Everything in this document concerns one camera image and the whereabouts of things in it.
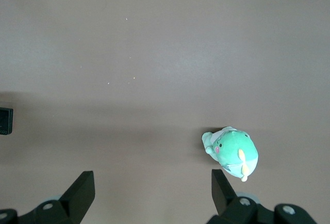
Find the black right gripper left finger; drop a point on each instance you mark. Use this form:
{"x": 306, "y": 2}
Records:
{"x": 77, "y": 198}

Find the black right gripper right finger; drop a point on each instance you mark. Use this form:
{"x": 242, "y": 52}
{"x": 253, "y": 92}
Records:
{"x": 223, "y": 195}

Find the black smartphone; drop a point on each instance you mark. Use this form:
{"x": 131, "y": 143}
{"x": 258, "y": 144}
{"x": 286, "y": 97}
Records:
{"x": 6, "y": 121}

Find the green dinosaur plush toy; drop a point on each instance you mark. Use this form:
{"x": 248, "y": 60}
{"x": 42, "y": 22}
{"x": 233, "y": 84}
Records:
{"x": 232, "y": 149}

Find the brown table cover sheet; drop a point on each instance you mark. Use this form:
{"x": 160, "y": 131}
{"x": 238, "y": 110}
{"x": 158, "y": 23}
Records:
{"x": 180, "y": 41}

